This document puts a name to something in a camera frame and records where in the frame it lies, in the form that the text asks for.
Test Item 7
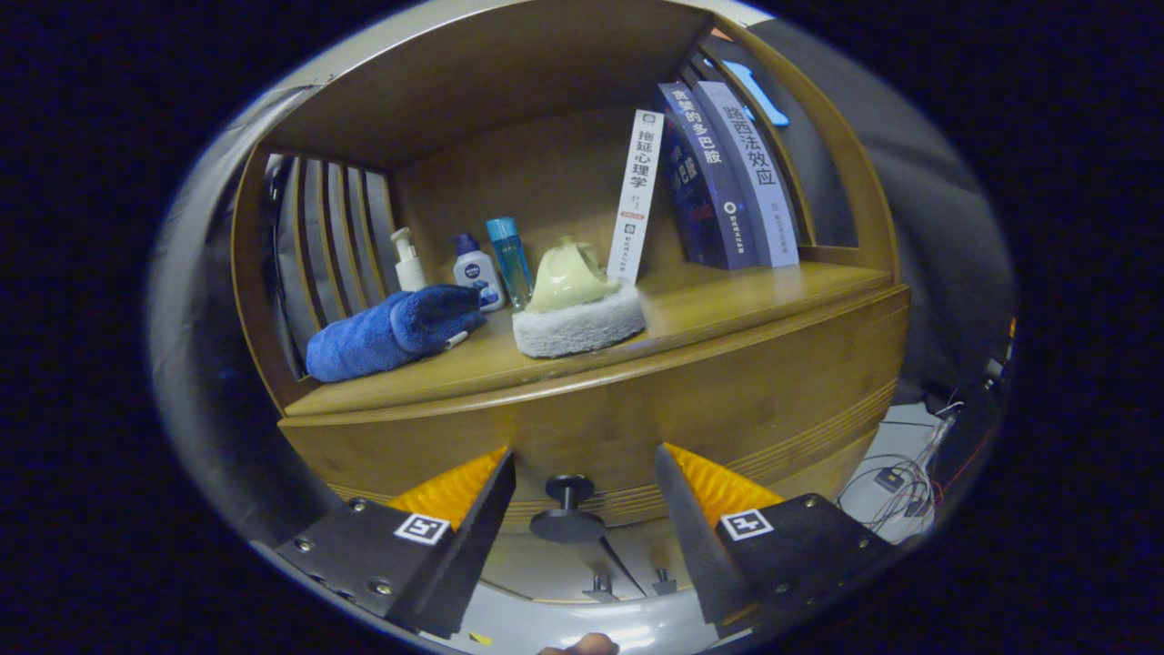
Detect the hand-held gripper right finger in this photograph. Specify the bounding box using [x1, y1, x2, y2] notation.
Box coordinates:
[655, 443, 897, 638]

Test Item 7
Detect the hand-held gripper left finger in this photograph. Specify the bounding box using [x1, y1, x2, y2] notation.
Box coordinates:
[273, 448, 517, 640]

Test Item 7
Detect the wooden drawer with black knob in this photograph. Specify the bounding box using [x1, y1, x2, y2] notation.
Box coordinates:
[277, 284, 912, 545]

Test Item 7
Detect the pale green scrub brush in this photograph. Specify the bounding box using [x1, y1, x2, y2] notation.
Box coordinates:
[511, 237, 648, 359]

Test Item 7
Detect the wooden cabinet door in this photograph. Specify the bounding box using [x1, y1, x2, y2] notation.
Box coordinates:
[600, 523, 697, 597]
[482, 530, 648, 603]

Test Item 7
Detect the wooden countertop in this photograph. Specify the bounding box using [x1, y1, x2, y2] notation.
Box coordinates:
[284, 259, 897, 419]

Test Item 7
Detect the wooden cabinet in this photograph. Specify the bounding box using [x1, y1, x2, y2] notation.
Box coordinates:
[230, 0, 912, 606]

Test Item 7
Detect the blue folded towel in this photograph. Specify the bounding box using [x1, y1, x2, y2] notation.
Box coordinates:
[306, 284, 487, 384]

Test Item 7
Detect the white bottle with blue cap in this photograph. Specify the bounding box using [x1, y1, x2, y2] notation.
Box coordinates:
[452, 234, 507, 314]

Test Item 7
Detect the white pump bottle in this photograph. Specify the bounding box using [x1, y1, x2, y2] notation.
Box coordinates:
[390, 227, 428, 293]

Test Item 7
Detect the clear blue bottle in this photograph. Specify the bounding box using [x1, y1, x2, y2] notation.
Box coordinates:
[484, 217, 535, 310]

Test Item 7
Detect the white book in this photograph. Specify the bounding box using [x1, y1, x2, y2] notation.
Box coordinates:
[607, 109, 666, 285]

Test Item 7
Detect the dark blue book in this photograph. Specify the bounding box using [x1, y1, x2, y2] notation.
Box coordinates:
[657, 82, 758, 271]

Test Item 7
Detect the grey-blue book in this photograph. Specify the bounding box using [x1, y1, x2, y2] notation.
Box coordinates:
[696, 80, 801, 269]

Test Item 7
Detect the bundle of floor cables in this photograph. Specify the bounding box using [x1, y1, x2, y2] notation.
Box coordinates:
[835, 400, 965, 538]

